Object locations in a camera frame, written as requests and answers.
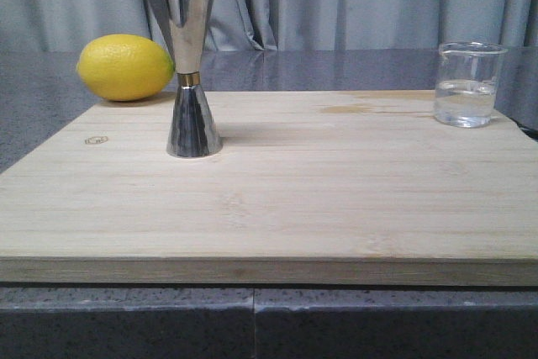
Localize glass beaker with liquid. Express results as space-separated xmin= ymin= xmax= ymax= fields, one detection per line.
xmin=433 ymin=42 xmax=508 ymax=129

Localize yellow lemon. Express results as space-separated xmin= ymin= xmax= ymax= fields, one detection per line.
xmin=76 ymin=34 xmax=174 ymax=101

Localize wooden cutting board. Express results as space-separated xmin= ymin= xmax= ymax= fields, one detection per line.
xmin=1 ymin=90 xmax=537 ymax=286

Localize steel double jigger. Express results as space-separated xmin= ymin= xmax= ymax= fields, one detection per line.
xmin=147 ymin=0 xmax=222 ymax=158

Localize grey curtain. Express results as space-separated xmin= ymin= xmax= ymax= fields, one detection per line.
xmin=1 ymin=0 xmax=537 ymax=51

